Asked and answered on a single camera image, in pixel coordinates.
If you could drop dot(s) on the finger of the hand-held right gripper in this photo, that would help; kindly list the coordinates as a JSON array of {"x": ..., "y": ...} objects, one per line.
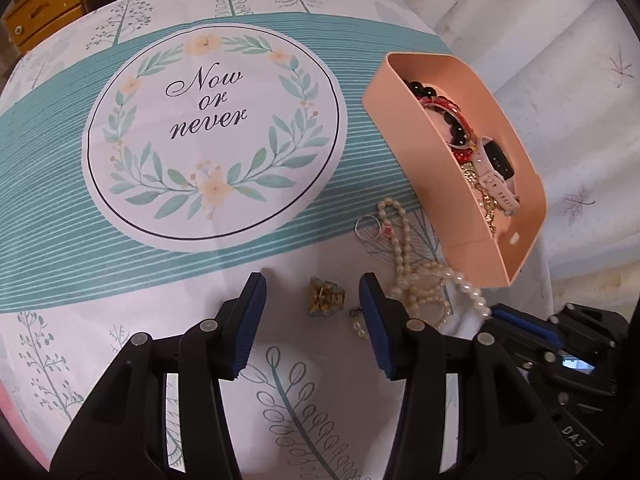
[
  {"x": 522, "y": 322},
  {"x": 590, "y": 322}
]

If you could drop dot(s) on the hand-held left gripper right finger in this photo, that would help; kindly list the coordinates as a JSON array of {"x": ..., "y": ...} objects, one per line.
[{"x": 377, "y": 330}]

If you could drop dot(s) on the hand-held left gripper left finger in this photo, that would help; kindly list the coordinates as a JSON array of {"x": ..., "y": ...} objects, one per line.
[{"x": 250, "y": 330}]

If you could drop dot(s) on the gold hair clip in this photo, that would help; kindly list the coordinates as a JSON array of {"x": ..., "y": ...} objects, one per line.
[{"x": 325, "y": 297}]

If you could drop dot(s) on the pink smartwatch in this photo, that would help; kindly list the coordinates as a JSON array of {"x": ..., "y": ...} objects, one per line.
[{"x": 495, "y": 155}]

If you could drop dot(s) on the pink plastic tray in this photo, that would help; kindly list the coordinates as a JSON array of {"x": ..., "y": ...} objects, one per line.
[{"x": 395, "y": 100}]

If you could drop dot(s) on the leaf print tablecloth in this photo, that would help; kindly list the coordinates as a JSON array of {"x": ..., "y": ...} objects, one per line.
[{"x": 210, "y": 170}]

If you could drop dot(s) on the wooden desk with hutch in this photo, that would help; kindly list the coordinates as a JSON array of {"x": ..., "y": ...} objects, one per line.
[{"x": 45, "y": 5}]

